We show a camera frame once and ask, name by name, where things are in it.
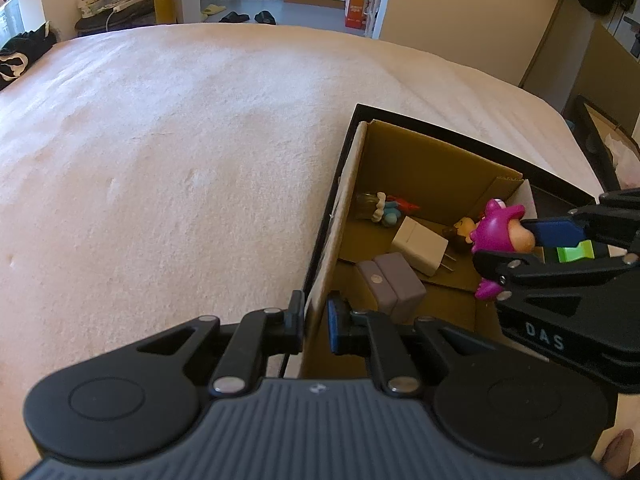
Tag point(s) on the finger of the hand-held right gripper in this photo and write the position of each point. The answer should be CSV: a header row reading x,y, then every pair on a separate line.
x,y
550,270
550,232

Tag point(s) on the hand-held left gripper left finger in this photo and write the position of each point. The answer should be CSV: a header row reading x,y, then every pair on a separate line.
x,y
295,320

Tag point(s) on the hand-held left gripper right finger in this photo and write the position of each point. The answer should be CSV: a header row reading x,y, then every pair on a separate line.
x,y
334,325

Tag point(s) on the black tray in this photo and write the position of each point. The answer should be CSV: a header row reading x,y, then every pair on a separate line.
x,y
552,199

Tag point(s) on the pink toy figurine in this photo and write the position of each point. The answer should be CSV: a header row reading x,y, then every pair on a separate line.
x,y
497,230

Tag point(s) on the dark-haired doll figurine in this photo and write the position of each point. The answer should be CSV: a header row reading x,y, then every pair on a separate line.
x,y
462,230

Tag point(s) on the white charger plug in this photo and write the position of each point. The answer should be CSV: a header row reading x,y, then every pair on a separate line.
x,y
420,247

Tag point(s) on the small colourful figurine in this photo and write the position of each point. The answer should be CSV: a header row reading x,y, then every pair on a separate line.
x,y
387,212

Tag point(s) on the brown cardboard box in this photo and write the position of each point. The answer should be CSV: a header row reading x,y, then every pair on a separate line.
x,y
425,170

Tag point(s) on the green toy block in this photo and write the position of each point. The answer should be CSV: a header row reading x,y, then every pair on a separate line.
x,y
575,252

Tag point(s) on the grey cube adapter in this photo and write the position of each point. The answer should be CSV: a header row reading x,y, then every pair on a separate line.
x,y
395,280

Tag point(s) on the person's bare leg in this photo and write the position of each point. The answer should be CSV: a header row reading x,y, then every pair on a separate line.
x,y
625,460

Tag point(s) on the leaning cardboard sheet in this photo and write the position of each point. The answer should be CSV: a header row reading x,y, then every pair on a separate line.
x,y
600,65

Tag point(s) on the orange box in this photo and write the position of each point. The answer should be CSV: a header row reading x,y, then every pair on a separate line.
x,y
355,10

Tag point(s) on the black slipper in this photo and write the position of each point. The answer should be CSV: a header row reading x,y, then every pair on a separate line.
x,y
265,18
234,17

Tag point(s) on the yellow slipper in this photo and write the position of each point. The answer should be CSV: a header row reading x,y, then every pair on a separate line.
x,y
214,10

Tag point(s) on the dark low table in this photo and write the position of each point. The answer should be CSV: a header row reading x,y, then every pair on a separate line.
x,y
135,12

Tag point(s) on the black hoodie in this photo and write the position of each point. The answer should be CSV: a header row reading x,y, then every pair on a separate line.
x,y
25,45

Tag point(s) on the dark picture frame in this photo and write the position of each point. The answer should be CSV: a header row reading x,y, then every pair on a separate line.
x,y
597,145

